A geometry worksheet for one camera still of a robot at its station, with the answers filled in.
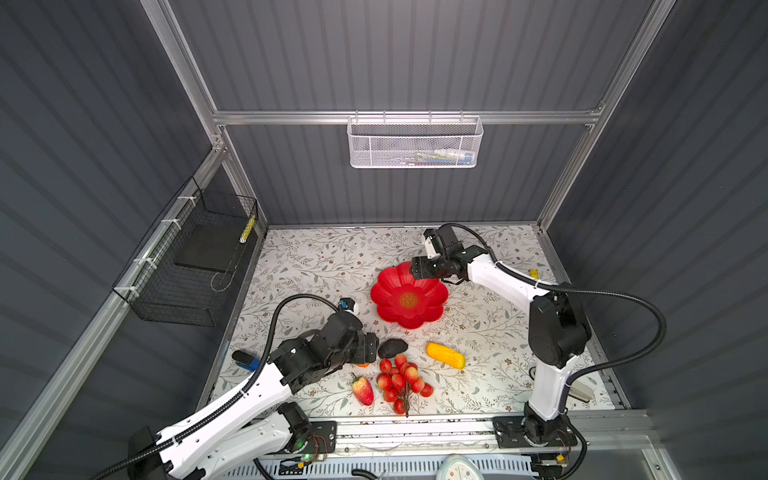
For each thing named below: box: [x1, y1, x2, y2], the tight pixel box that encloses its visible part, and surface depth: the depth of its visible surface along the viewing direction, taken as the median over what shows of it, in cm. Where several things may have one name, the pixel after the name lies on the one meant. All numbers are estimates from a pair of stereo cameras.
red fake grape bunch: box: [376, 354, 434, 418], surface depth 78 cm
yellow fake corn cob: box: [426, 342, 466, 370], surface depth 85 cm
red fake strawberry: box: [352, 376, 375, 406], surface depth 80 cm
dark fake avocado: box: [378, 338, 408, 359], surface depth 86 cm
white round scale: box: [436, 454, 484, 480], surface depth 68 cm
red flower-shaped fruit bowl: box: [370, 262, 449, 330], surface depth 101 cm
